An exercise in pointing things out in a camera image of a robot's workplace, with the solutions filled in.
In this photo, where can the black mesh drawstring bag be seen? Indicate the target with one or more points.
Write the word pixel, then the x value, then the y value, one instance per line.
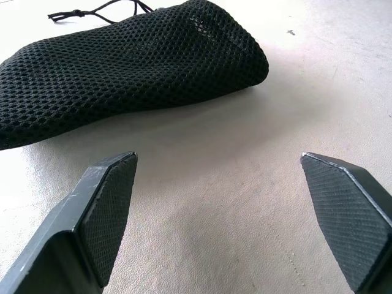
pixel 122 76

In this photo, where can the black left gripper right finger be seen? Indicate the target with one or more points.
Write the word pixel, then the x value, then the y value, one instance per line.
pixel 349 214

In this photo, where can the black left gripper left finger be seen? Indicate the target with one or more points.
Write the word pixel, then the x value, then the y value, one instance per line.
pixel 76 226

